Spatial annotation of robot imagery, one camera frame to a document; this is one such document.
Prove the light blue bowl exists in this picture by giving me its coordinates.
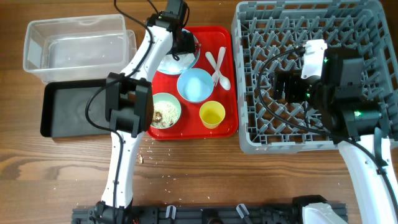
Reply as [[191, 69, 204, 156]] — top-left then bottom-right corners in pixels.
[[177, 68, 214, 103]]

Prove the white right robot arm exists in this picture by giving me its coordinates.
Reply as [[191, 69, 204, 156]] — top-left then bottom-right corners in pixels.
[[256, 45, 397, 223]]

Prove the pink plastic fork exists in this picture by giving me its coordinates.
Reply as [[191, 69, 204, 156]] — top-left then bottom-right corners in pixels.
[[212, 47, 226, 86]]

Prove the green bowl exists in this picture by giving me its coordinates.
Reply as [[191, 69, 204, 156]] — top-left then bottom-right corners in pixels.
[[151, 93, 182, 129]]

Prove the rice and food waste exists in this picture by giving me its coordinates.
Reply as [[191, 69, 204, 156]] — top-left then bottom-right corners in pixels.
[[151, 101, 179, 129]]

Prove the red serving tray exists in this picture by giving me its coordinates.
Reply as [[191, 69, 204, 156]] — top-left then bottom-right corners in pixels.
[[148, 26, 238, 140]]

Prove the white plastic spoon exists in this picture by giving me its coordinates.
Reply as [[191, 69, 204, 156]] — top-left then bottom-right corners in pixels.
[[205, 52, 231, 90]]

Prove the black mounting rail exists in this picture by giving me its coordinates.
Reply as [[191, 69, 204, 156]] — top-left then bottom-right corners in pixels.
[[71, 203, 348, 224]]

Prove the grey dishwasher rack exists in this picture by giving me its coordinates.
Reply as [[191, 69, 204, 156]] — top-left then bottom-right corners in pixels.
[[231, 1, 397, 154]]

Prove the yellow cup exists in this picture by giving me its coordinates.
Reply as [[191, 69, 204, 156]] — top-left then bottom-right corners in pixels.
[[199, 101, 226, 129]]

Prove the light blue plate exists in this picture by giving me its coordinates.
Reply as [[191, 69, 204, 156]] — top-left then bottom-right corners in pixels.
[[157, 29, 201, 75]]

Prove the black waste tray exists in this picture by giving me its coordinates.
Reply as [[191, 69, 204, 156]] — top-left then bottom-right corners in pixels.
[[40, 79, 109, 138]]

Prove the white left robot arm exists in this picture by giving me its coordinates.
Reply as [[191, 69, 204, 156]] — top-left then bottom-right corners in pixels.
[[85, 0, 196, 223]]

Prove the white napkin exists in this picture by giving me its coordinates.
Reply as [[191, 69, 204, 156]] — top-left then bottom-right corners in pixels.
[[159, 54, 195, 72]]

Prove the clear plastic bin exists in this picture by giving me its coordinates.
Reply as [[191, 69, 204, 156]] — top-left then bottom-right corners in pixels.
[[23, 14, 137, 83]]

